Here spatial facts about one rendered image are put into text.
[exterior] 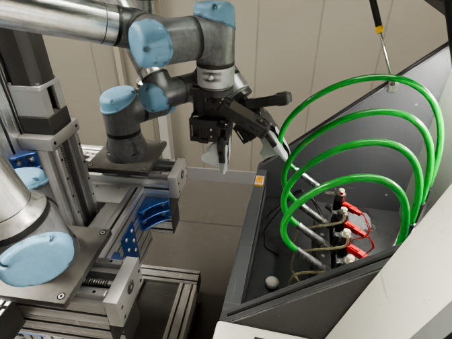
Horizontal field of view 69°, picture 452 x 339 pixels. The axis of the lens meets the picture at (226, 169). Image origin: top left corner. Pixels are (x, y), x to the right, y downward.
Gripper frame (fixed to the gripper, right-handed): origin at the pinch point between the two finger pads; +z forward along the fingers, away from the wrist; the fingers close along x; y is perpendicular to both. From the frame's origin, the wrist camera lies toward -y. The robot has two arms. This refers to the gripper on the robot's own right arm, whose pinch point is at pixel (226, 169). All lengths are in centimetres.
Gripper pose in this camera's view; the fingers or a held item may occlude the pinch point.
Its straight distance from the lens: 77.5
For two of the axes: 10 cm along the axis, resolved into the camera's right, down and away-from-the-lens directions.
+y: -9.8, -1.1, 1.8
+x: -2.1, 5.3, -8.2
